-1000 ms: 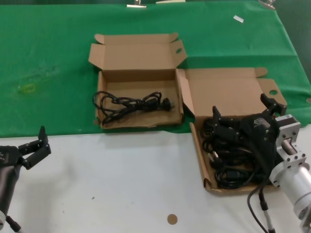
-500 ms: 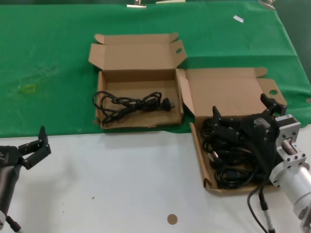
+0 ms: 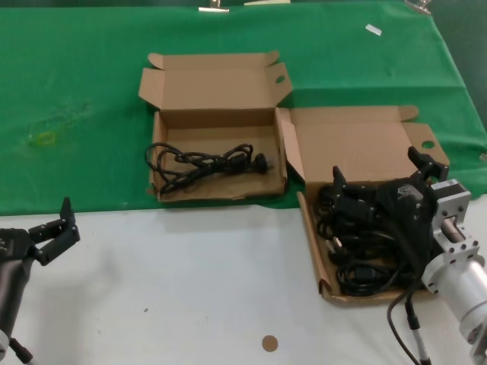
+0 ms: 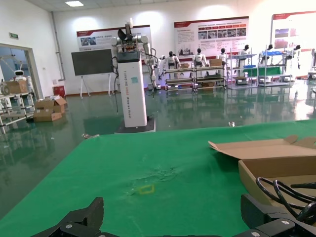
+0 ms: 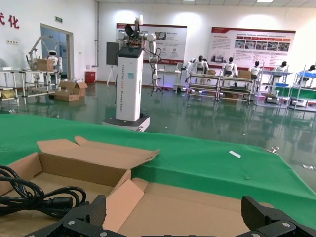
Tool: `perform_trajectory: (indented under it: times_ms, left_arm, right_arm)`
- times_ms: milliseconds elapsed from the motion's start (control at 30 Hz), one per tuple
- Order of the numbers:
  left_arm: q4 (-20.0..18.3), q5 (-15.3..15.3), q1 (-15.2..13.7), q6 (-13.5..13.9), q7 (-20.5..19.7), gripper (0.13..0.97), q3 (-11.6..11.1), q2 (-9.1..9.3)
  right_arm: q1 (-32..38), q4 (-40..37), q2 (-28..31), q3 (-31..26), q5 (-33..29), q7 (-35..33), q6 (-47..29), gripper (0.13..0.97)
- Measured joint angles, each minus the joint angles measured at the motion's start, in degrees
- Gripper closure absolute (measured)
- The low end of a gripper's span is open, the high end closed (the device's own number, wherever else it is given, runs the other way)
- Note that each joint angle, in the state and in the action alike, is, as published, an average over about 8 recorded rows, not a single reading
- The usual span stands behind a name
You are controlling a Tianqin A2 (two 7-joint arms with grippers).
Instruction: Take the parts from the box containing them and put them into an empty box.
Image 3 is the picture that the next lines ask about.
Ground silver plug connector cable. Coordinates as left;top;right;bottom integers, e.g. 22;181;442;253
403;298;434;365

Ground cardboard box with round hole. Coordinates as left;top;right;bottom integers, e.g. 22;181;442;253
275;105;450;307

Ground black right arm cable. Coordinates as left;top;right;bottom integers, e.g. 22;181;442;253
387;283;419;365

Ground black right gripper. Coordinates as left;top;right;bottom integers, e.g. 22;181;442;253
332;146;450;271

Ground left arm connector cable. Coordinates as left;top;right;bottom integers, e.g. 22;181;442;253
8;337;37;365

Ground tangled black power cables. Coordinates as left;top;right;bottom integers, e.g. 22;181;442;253
312;182;431;297

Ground green table cloth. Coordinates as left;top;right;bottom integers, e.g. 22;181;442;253
0;0;487;217

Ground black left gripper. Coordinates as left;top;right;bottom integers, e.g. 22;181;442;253
0;196;81;268

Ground black power cable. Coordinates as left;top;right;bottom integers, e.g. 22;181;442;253
145;141;267;195

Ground cardboard box with torn edge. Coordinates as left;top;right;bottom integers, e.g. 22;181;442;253
138;51;294;202

